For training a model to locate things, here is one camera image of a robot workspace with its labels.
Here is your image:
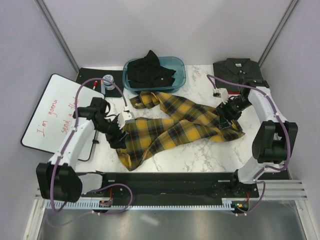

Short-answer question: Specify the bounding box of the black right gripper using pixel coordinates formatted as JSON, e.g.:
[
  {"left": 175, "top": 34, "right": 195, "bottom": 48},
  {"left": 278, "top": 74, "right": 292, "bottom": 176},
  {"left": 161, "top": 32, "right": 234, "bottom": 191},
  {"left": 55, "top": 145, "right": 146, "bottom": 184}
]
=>
[{"left": 215, "top": 96, "right": 252, "bottom": 130}]

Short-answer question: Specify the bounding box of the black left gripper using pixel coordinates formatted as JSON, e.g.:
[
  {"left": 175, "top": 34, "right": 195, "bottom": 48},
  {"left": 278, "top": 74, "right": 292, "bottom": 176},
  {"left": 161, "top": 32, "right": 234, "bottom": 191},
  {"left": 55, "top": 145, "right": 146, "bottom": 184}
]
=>
[{"left": 95, "top": 115, "right": 129, "bottom": 150}]

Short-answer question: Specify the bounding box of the yellow plaid long sleeve shirt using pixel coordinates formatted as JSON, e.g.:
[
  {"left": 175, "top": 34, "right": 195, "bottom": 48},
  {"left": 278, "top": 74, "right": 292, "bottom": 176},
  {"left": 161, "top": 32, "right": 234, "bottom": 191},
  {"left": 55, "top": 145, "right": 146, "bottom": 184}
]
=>
[{"left": 116, "top": 91, "right": 245, "bottom": 171}]

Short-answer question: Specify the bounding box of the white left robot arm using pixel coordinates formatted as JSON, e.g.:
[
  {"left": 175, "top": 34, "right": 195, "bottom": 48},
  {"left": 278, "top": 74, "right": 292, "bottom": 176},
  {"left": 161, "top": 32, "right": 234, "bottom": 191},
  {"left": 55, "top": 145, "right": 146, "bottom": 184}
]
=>
[{"left": 36, "top": 97, "right": 135, "bottom": 203}]

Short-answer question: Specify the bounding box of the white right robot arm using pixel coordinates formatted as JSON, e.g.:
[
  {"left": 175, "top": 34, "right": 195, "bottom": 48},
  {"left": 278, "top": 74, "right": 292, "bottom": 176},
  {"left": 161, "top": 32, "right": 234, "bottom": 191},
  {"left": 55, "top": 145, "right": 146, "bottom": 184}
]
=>
[{"left": 216, "top": 79, "right": 298, "bottom": 197}]

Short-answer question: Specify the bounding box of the folded dark striped shirt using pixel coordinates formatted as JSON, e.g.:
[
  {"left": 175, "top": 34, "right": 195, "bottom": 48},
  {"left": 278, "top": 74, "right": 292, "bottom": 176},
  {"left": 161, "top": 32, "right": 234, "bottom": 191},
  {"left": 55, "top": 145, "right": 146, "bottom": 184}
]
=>
[{"left": 212, "top": 58, "right": 264, "bottom": 84}]

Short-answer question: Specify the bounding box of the blue orange eraser stick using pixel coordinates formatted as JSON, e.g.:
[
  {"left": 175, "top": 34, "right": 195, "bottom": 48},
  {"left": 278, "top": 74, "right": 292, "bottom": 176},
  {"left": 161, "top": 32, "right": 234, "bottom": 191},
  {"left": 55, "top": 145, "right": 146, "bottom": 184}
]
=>
[{"left": 100, "top": 80, "right": 106, "bottom": 96}]

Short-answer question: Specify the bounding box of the small blue white jar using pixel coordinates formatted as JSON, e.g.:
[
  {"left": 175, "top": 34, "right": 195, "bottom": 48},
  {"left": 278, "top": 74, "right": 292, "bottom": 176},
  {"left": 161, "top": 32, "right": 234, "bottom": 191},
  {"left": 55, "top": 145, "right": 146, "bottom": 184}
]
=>
[{"left": 102, "top": 74, "right": 115, "bottom": 91}]

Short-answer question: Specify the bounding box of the red whiteboard marker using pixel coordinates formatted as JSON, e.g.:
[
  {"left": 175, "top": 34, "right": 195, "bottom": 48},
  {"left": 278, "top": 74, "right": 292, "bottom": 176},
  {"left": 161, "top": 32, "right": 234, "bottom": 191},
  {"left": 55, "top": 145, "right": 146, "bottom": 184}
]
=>
[{"left": 92, "top": 80, "right": 98, "bottom": 90}]

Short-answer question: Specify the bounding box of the white dry-erase board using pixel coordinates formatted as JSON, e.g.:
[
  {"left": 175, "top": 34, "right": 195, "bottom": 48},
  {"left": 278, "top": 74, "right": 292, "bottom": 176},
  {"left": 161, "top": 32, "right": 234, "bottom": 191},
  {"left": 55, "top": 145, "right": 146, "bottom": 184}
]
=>
[{"left": 21, "top": 74, "right": 103, "bottom": 153}]

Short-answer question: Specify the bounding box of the teal plastic bin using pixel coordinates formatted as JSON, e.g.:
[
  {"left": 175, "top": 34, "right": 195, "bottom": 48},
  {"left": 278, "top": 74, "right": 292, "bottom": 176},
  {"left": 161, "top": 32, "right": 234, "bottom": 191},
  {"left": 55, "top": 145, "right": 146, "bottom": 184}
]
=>
[{"left": 122, "top": 53, "right": 186, "bottom": 93}]

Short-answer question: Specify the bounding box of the black shirt in bin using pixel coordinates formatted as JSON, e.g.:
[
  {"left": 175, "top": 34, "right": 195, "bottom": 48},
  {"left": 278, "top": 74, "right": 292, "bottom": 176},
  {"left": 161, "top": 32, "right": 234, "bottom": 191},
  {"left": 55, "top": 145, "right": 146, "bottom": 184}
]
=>
[{"left": 127, "top": 50, "right": 176, "bottom": 89}]

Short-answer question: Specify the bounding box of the black mat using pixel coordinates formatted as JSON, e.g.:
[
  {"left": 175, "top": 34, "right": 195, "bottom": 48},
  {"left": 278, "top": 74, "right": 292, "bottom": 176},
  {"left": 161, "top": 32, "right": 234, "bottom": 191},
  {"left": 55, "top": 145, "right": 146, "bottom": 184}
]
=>
[{"left": 75, "top": 67, "right": 124, "bottom": 98}]

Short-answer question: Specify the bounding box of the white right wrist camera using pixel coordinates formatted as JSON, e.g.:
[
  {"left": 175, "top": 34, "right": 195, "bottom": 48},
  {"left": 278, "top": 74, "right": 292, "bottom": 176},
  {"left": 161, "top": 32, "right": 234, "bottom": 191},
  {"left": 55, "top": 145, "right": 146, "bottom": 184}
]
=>
[{"left": 213, "top": 88, "right": 229, "bottom": 104}]

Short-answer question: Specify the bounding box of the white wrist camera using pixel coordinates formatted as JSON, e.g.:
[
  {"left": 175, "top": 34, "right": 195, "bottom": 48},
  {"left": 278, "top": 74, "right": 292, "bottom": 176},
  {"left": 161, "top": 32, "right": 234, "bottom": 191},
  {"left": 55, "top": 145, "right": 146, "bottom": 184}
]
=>
[
  {"left": 117, "top": 110, "right": 135, "bottom": 129},
  {"left": 213, "top": 88, "right": 229, "bottom": 104}
]

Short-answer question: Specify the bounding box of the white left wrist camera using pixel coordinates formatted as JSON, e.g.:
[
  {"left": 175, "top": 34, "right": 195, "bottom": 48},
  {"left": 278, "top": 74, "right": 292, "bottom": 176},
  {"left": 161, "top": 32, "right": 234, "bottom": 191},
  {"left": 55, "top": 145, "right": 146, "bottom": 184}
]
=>
[{"left": 117, "top": 110, "right": 135, "bottom": 129}]

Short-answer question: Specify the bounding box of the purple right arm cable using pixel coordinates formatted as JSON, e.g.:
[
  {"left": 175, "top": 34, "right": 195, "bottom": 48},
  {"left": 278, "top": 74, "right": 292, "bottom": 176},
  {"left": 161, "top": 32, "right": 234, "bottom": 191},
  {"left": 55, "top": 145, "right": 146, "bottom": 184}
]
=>
[{"left": 206, "top": 73, "right": 292, "bottom": 217}]

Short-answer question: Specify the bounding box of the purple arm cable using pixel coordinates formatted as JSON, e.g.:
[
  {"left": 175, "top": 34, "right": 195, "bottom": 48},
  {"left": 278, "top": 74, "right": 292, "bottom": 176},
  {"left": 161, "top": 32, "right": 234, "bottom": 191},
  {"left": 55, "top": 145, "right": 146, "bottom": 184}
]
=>
[
  {"left": 49, "top": 77, "right": 135, "bottom": 216},
  {"left": 206, "top": 73, "right": 292, "bottom": 217}
]

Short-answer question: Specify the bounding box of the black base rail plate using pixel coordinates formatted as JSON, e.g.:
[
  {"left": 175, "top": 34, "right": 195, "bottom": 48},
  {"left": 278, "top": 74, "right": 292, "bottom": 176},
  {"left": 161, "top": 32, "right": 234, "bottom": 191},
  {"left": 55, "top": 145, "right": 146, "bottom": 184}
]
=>
[{"left": 87, "top": 172, "right": 259, "bottom": 206}]

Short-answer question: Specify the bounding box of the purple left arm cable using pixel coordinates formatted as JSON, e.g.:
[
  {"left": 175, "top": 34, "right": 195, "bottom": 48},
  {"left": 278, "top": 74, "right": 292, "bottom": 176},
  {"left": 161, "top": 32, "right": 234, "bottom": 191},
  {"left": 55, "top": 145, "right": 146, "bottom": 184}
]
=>
[{"left": 49, "top": 77, "right": 135, "bottom": 216}]

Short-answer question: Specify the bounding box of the light blue cable duct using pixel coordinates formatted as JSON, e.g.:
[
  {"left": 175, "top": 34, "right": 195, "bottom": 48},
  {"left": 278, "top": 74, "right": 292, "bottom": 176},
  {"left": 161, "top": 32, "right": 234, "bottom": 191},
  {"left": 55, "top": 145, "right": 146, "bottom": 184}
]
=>
[{"left": 46, "top": 198, "right": 248, "bottom": 210}]

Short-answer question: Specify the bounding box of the aluminium frame rail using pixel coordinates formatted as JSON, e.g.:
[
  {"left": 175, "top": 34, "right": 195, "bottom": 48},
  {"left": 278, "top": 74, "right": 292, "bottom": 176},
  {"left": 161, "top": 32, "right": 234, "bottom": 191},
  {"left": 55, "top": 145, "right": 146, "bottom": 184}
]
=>
[{"left": 34, "top": 178, "right": 309, "bottom": 201}]

